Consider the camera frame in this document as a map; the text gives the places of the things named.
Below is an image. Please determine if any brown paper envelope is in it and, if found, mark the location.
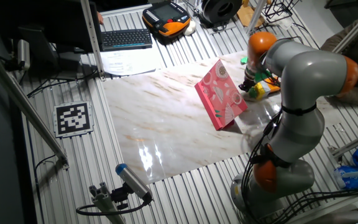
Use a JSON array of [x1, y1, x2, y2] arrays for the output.
[[236, 2, 265, 28]]

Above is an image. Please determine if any black computer keyboard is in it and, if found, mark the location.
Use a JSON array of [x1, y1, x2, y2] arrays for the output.
[[100, 28, 154, 52]]

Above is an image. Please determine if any black camera clamp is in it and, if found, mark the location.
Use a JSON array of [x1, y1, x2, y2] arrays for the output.
[[110, 183, 130, 210]]

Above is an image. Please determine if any slanted aluminium frame profile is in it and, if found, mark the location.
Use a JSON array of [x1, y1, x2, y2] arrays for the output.
[[333, 1, 358, 54]]

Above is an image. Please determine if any silver camera with blue cap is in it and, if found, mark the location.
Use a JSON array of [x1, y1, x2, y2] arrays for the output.
[[115, 163, 154, 203]]

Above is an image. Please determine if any thin black floor cable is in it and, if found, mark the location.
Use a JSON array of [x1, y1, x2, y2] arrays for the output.
[[33, 154, 57, 224]]

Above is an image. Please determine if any black computer monitor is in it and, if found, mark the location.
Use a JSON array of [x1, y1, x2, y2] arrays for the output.
[[17, 0, 103, 80]]

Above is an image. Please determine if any black white fiducial marker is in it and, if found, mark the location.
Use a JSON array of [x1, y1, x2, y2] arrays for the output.
[[53, 101, 95, 139]]

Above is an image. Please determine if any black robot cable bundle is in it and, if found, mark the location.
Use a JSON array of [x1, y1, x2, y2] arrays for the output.
[[240, 71, 291, 223]]

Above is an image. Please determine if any yellow box with green button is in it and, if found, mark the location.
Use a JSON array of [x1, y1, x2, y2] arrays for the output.
[[249, 81, 272, 101]]

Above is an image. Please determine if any blue white plastic packet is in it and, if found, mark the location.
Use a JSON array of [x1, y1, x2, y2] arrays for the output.
[[334, 165, 358, 190]]

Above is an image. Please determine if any white printed paper sheet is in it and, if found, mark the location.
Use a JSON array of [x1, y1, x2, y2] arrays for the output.
[[99, 48, 164, 77]]

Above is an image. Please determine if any white vertical frame post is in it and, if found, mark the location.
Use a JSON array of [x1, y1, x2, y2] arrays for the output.
[[246, 0, 267, 35]]

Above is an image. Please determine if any black wire basket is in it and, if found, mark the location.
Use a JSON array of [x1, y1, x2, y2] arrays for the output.
[[264, 0, 301, 23]]

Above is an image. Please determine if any aluminium profile with bracket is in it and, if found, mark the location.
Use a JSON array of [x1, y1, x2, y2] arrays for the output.
[[331, 127, 358, 158]]

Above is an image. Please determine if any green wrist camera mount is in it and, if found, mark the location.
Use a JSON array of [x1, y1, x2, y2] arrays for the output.
[[240, 55, 273, 83]]

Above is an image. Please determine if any orange grey teach pendant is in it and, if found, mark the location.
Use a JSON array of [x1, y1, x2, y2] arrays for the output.
[[142, 1, 191, 38]]

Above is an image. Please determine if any short aluminium profile stub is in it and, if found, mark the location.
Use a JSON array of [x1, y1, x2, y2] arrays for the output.
[[88, 182, 126, 224]]

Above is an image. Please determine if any orange box with red button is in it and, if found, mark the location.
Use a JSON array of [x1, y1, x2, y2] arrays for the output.
[[264, 76, 282, 93]]

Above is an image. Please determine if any black filament spool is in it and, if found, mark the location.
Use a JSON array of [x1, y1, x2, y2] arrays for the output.
[[201, 0, 244, 27]]

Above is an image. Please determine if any marble pattern table mat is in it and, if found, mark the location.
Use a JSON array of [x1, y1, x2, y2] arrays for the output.
[[101, 51, 343, 185]]

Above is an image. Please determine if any pink patterned flat box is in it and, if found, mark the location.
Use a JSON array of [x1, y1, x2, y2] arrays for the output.
[[194, 58, 249, 131]]

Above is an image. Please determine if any black camera cable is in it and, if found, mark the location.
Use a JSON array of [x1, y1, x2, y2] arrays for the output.
[[75, 198, 151, 217]]

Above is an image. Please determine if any long diagonal aluminium bar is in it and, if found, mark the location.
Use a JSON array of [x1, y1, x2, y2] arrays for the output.
[[0, 43, 70, 170]]

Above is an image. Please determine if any aluminium frame post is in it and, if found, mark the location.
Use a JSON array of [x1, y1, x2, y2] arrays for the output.
[[80, 0, 106, 81]]

